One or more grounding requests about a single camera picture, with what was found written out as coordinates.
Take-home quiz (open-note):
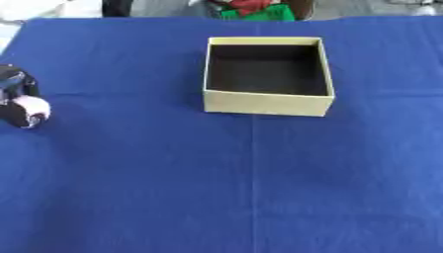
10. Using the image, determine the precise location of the tan cardboard box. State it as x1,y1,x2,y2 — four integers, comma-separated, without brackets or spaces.
201,36,338,118

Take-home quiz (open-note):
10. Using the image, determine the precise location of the white cloth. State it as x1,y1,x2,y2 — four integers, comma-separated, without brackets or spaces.
0,0,104,25

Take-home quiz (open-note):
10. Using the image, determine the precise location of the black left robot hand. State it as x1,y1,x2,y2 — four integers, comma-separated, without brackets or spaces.
0,63,52,129

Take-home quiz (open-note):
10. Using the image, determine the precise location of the red and green bag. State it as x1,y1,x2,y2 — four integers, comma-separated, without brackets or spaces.
204,0,317,23

